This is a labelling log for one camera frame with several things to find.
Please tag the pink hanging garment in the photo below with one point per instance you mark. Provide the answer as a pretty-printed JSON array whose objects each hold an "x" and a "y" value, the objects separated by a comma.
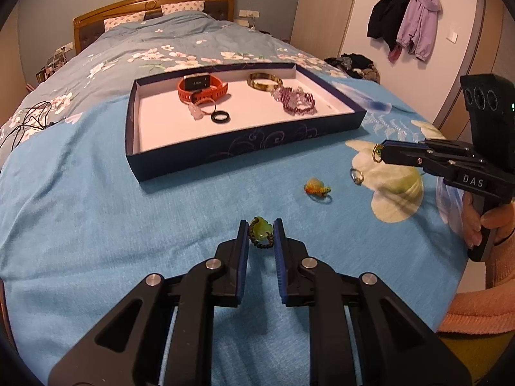
[{"x": 394, "y": 53}]

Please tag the group of cosmetics bottles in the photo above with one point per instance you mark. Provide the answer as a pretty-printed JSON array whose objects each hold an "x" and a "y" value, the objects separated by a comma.
[{"x": 50, "y": 68}]

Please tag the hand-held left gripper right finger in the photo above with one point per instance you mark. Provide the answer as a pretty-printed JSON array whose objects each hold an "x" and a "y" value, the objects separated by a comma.
[{"x": 280, "y": 265}]

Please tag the person's olive clothing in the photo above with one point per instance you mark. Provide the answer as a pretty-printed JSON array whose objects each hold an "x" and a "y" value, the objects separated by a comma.
[{"x": 483, "y": 358}]

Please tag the clear plastic bag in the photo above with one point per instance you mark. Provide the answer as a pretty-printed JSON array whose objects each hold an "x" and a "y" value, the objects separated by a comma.
[{"x": 448, "y": 205}]

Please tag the person's right hand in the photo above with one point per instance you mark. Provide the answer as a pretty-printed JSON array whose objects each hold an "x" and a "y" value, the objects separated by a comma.
[{"x": 499, "y": 219}]

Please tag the beige wardrobe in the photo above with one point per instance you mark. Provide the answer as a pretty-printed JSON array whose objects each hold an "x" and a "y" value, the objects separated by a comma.
[{"x": 326, "y": 8}]

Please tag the white wall socket panel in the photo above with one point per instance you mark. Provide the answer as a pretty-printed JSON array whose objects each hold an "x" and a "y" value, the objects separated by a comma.
[
  {"x": 247, "y": 13},
  {"x": 64, "y": 47}
]

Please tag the white patterned pillow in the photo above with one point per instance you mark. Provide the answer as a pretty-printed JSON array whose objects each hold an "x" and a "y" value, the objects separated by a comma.
[
  {"x": 124, "y": 21},
  {"x": 183, "y": 7}
]

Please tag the white light switch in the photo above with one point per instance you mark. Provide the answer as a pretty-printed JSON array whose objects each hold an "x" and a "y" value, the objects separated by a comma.
[{"x": 452, "y": 37}]

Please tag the black jacket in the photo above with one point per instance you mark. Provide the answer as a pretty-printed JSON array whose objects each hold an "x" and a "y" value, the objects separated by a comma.
[{"x": 388, "y": 16}]

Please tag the dark blue box tray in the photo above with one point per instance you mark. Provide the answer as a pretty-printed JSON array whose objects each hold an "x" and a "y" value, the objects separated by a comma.
[{"x": 169, "y": 128}]

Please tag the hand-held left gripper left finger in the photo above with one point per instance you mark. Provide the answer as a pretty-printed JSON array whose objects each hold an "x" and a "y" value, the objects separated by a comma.
[{"x": 242, "y": 265}]

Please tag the wooden bed headboard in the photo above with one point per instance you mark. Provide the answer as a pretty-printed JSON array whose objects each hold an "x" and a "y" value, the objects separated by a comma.
[{"x": 120, "y": 8}]

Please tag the amber bangle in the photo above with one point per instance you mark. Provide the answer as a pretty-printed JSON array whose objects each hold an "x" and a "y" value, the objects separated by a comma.
[{"x": 261, "y": 86}]

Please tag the light blue flower-print blanket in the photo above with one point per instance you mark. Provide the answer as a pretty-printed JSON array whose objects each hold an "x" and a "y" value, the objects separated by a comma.
[{"x": 120, "y": 229}]

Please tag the pile of dark clothes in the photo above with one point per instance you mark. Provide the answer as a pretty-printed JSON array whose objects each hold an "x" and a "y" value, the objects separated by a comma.
[{"x": 354, "y": 66}]

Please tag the person's right forearm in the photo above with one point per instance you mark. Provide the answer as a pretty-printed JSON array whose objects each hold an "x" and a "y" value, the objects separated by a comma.
[{"x": 501, "y": 273}]

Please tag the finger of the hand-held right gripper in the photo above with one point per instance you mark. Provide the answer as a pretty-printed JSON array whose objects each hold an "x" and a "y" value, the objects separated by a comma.
[
  {"x": 406, "y": 159},
  {"x": 410, "y": 146}
]

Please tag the blue floral bed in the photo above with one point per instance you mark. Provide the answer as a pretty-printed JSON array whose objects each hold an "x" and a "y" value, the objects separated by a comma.
[{"x": 120, "y": 50}]

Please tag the purple jacket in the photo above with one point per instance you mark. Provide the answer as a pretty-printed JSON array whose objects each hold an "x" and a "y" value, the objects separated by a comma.
[{"x": 420, "y": 20}]

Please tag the orange wrist watch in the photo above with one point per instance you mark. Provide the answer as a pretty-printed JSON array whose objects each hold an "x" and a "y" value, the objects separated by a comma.
[{"x": 186, "y": 92}]

